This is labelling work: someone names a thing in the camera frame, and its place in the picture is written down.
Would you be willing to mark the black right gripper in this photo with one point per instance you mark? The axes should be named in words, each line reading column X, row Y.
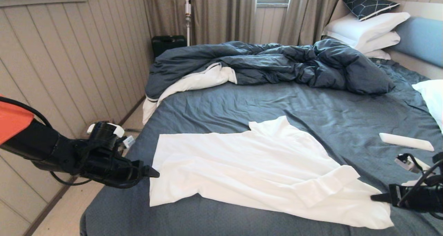
column 422, row 198

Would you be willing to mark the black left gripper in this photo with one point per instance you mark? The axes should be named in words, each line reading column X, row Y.
column 114, row 170

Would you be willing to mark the white t-shirt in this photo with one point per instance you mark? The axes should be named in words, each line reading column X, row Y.
column 259, row 166

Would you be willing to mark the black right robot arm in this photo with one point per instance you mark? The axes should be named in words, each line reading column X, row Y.
column 439, row 158

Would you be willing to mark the long white remote control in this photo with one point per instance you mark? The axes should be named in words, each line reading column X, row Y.
column 405, row 141

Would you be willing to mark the blue patterned bed sheet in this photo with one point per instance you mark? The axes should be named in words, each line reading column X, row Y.
column 346, row 104

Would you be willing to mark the white pillow without stack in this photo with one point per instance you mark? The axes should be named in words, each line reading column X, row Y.
column 432, row 97

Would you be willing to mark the black suitcase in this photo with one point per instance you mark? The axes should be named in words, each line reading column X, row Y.
column 169, row 45

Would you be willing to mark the flat white pillow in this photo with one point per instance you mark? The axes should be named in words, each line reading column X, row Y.
column 379, row 54

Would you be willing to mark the medium white pillow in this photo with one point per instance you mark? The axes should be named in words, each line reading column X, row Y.
column 380, row 42

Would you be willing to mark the white stick vacuum cleaner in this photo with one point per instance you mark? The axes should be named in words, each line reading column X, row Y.
column 188, row 14

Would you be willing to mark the blue padded headboard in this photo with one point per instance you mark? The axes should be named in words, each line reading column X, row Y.
column 422, row 38

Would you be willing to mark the blue duvet with white lining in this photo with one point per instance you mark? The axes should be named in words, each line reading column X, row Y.
column 277, row 63

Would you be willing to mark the wide beige curtain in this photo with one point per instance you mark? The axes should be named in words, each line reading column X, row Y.
column 214, row 14

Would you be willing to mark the large white pillow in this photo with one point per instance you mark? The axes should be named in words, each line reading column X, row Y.
column 360, row 28

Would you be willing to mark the dark geometric patterned cushion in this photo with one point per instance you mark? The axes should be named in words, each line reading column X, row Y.
column 368, row 4

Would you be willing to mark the narrow beige curtain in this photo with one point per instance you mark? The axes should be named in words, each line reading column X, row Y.
column 308, row 14

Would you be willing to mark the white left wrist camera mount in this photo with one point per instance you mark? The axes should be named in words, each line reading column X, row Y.
column 128, row 141

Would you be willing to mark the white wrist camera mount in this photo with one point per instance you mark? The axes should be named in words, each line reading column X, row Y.
column 405, row 163
column 128, row 141

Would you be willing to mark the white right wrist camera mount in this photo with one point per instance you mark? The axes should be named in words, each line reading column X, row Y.
column 405, row 163

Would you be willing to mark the beige upholstered bed frame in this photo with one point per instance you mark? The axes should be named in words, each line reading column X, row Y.
column 415, row 66

